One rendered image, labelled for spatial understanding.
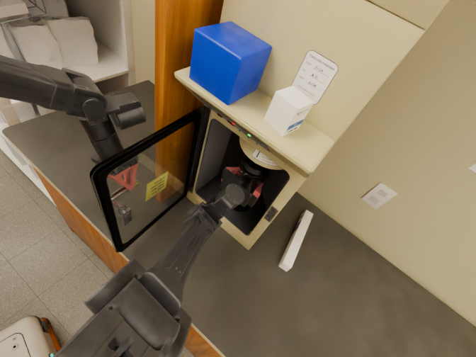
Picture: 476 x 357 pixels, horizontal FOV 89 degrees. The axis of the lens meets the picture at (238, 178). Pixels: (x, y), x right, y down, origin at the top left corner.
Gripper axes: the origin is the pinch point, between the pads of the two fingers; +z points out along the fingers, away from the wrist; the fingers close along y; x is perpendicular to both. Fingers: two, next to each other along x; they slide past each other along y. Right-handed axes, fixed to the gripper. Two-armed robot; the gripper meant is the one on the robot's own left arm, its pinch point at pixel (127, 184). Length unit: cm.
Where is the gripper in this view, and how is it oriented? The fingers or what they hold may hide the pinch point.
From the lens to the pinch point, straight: 69.7
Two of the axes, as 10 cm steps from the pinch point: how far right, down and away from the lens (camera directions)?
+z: 1.0, 7.8, 6.1
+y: -8.2, -2.9, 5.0
